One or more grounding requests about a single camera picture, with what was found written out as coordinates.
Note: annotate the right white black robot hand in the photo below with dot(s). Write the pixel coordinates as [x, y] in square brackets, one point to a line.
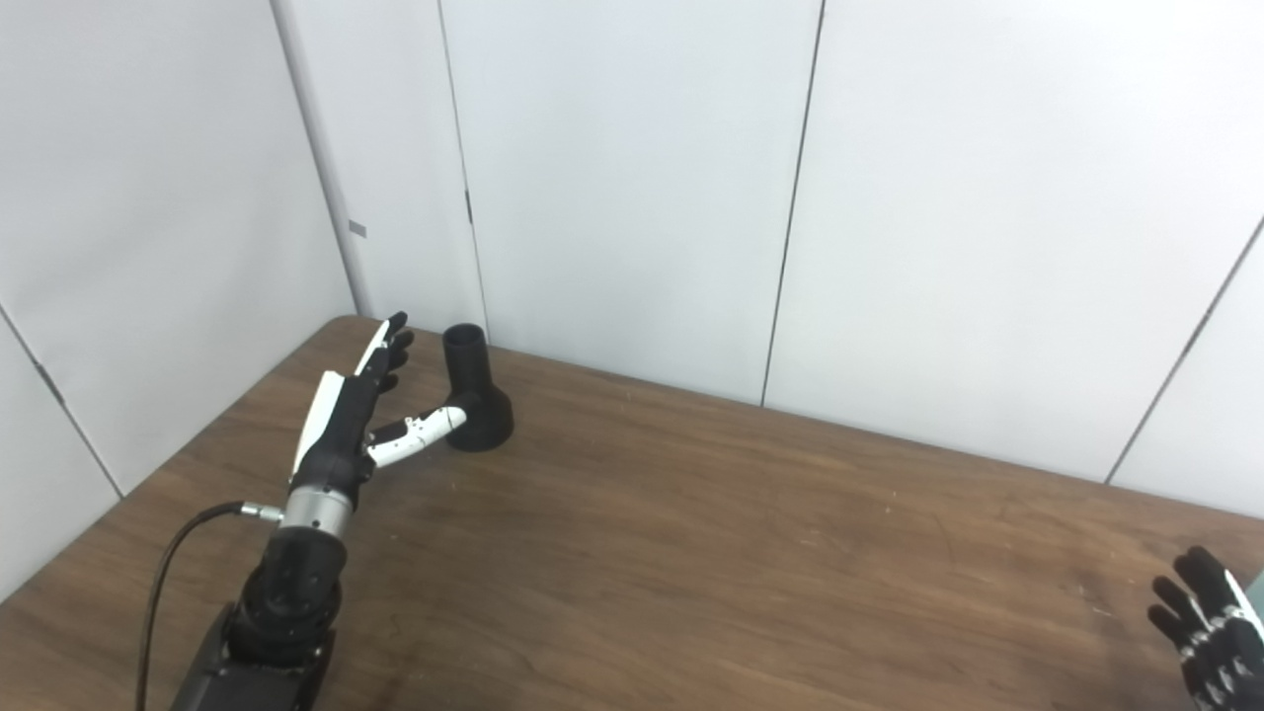
[1224, 642]

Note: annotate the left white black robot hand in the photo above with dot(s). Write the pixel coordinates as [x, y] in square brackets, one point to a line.
[341, 434]

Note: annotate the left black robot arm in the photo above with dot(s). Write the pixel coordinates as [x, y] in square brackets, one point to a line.
[286, 602]

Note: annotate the black funnel-shaped nozzle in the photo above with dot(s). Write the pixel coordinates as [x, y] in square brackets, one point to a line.
[479, 405]

